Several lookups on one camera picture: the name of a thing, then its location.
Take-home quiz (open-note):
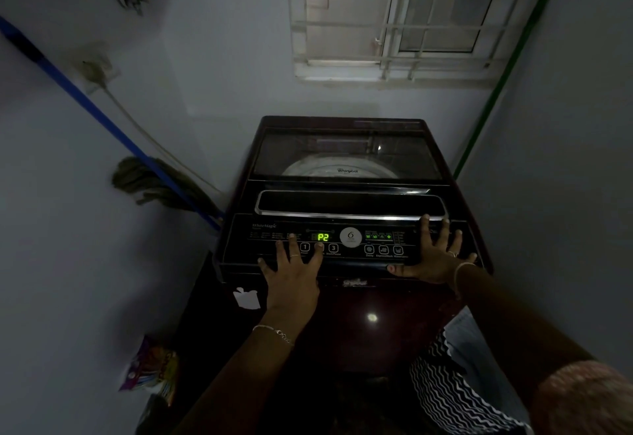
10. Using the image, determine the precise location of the person's left hand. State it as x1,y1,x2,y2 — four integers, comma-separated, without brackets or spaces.
257,234,325,324

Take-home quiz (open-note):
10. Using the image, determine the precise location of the person's right hand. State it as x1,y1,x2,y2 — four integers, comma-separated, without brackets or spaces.
387,214,478,286

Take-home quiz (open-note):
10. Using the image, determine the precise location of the person's right forearm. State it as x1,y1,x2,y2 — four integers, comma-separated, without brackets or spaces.
455,265,596,403

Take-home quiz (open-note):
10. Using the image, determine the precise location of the person's left forearm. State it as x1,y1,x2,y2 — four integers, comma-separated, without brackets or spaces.
174,313,310,435

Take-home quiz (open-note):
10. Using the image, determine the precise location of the thin gold bangle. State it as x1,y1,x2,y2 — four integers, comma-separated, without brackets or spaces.
453,262,478,300

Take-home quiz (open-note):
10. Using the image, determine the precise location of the white sticker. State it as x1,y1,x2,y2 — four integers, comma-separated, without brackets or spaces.
232,287,262,311

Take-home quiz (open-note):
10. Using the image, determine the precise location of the dark maroon washing machine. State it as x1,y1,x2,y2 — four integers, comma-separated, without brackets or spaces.
168,115,495,435

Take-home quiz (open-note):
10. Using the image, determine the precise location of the glass washing machine lid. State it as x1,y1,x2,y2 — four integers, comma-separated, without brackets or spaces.
246,116,452,223

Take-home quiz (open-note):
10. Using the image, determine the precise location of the black white zigzag garment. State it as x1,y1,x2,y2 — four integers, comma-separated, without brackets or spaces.
409,306,536,435

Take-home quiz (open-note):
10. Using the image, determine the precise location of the green pipe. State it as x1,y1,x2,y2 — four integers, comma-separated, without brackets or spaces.
452,0,553,181

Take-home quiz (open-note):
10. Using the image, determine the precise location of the colourful plastic packet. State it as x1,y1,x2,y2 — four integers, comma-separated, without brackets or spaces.
118,334,179,407

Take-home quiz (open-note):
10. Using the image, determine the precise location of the pink sleeve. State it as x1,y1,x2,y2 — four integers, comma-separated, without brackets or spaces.
528,360,633,435

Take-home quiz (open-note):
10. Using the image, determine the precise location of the white window grille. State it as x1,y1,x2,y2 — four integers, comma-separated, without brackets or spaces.
287,0,552,86

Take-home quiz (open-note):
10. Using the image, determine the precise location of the white framed glass window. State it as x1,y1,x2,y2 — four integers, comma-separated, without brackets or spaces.
304,0,540,69

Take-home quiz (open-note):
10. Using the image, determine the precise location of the thin chain bracelet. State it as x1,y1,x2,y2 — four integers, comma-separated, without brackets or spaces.
252,324,295,348

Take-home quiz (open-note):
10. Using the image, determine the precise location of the grey string mop head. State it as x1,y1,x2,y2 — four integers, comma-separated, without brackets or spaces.
111,156,224,219

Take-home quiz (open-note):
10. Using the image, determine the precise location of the white power cord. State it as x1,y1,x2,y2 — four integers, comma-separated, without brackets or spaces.
81,61,229,199

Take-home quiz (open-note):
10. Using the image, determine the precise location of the blue mop handle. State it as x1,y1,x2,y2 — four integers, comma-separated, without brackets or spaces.
0,15,223,232

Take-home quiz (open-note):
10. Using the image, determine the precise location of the white wall socket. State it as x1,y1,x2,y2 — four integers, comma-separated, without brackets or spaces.
74,43,122,95

